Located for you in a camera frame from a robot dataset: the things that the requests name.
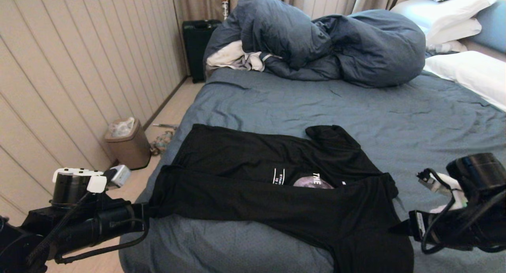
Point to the small white pillow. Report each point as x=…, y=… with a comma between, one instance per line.
x=446, y=46

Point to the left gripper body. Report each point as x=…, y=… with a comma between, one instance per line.
x=102, y=227

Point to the white sheer curtain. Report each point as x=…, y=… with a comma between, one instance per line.
x=328, y=0

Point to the large white pillow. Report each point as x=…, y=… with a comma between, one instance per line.
x=442, y=10

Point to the clear plastic bin bag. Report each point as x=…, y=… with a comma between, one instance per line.
x=121, y=127

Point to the blue padded headboard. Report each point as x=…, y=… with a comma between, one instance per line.
x=492, y=25

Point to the bed with blue sheet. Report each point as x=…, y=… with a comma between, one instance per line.
x=276, y=103

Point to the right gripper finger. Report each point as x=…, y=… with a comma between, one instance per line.
x=402, y=224
x=401, y=231

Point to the teal patterned cloth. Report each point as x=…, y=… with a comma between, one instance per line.
x=162, y=143

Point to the crumpled dark blue duvet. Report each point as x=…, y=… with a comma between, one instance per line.
x=355, y=45

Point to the long white pillow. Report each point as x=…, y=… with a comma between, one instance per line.
x=470, y=72

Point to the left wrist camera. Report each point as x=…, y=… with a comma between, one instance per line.
x=118, y=175

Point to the black printed t-shirt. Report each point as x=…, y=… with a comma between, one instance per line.
x=245, y=201

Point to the flat white pillow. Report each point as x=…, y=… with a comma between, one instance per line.
x=454, y=31

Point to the thin metal rod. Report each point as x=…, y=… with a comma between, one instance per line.
x=166, y=126

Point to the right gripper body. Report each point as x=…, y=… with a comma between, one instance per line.
x=442, y=229

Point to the bronze trash bin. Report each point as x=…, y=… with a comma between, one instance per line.
x=132, y=149

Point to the black suitcase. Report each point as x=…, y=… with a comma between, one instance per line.
x=195, y=45

